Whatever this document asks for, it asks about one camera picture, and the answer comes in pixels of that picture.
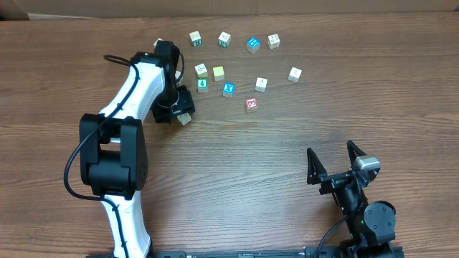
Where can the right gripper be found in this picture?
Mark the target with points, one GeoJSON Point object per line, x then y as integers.
{"type": "Point", "coordinates": [318, 175]}

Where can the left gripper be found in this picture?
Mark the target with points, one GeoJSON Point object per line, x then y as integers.
{"type": "Point", "coordinates": [186, 102]}

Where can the plain wooden block front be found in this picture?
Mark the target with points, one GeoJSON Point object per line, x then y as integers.
{"type": "Point", "coordinates": [184, 118]}

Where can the blue X block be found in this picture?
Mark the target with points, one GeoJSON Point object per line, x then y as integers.
{"type": "Point", "coordinates": [228, 89]}

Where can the wooden letter A block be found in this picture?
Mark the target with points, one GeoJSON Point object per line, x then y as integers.
{"type": "Point", "coordinates": [261, 84]}

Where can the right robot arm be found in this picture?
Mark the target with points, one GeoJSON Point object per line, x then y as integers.
{"type": "Point", "coordinates": [371, 225]}

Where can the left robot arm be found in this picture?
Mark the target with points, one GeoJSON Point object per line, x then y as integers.
{"type": "Point", "coordinates": [112, 148]}

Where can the green number 4 block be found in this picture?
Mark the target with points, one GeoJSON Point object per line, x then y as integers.
{"type": "Point", "coordinates": [202, 85]}

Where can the wooden block yellow side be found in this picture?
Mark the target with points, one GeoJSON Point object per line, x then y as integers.
{"type": "Point", "coordinates": [201, 70]}

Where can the yellow top block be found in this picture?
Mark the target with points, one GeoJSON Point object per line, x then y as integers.
{"type": "Point", "coordinates": [218, 73]}

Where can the plain wooden block far-left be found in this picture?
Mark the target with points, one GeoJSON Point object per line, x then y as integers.
{"type": "Point", "coordinates": [156, 42]}

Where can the red number 3 block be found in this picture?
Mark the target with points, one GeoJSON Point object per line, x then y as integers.
{"type": "Point", "coordinates": [251, 105]}

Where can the wooden block green H side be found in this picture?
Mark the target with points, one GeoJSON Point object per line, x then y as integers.
{"type": "Point", "coordinates": [195, 38]}

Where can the wooden block teal side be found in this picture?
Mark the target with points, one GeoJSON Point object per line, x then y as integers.
{"type": "Point", "coordinates": [224, 39]}

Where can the blue top block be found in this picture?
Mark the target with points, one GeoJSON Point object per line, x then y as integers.
{"type": "Point", "coordinates": [253, 45]}

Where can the plain wooden block right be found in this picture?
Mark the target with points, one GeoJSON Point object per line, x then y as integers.
{"type": "Point", "coordinates": [294, 74]}

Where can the wooden block far right top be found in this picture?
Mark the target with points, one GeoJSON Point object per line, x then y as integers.
{"type": "Point", "coordinates": [273, 41]}

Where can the cardboard strip at table back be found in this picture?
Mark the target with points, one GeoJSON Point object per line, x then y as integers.
{"type": "Point", "coordinates": [61, 9]}

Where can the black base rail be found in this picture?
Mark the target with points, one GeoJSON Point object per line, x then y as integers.
{"type": "Point", "coordinates": [251, 254]}

